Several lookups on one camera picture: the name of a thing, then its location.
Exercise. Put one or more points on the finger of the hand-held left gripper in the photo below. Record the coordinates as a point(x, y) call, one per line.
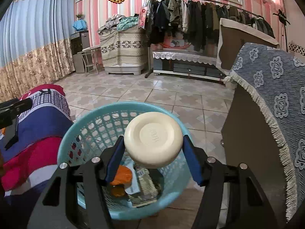
point(14, 109)
point(13, 133)

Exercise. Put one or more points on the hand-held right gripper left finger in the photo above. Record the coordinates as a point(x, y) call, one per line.
point(115, 158)

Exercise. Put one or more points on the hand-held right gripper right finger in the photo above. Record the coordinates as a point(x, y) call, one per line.
point(193, 163)

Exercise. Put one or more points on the orange plastic bag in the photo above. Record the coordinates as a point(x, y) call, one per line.
point(122, 176)

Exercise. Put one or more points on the white teal box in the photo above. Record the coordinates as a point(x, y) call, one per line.
point(133, 183)

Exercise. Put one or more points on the light blue plastic basket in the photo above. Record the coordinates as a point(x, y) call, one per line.
point(83, 133)

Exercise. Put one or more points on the cream round disc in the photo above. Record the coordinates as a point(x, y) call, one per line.
point(154, 139)

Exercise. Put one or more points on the striped blue red blanket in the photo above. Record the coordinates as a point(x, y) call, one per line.
point(35, 136)

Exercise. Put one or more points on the grey striped packet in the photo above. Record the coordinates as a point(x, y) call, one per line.
point(149, 186)

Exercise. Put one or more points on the brown wooden cabinet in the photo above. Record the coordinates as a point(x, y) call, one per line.
point(247, 148)

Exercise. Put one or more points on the blue floral curtain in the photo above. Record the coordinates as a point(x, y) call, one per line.
point(33, 40)

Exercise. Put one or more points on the grey water dispenser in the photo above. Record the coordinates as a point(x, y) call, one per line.
point(79, 50)

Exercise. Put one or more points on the small folding table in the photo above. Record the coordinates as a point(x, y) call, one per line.
point(90, 50)

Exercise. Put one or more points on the low cabinet with lace cover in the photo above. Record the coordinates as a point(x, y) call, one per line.
point(185, 64)

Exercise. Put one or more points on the cabinet with patterned cover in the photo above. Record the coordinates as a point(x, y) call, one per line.
point(124, 52)

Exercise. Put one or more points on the blue bag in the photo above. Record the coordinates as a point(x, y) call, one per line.
point(80, 25)

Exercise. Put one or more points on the blue patterned fringed cloth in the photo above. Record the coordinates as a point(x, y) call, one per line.
point(278, 95)

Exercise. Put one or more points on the small potted plant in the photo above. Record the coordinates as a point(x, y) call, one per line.
point(80, 16)

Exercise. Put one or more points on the red white printed box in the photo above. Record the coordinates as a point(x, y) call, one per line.
point(177, 44)

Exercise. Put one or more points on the pile of grey clothes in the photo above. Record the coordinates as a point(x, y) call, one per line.
point(108, 25)

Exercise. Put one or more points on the brown board with white cover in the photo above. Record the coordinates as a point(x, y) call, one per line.
point(238, 43)

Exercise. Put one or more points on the teal knitted cloth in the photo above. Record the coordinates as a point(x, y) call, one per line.
point(127, 23)

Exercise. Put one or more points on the row of hanging clothes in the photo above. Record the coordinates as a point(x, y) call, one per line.
point(190, 23)

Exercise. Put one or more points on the pink hanging bag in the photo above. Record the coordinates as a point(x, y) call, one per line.
point(143, 16)

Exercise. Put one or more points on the black wall hanger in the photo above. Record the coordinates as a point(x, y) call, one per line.
point(282, 18)

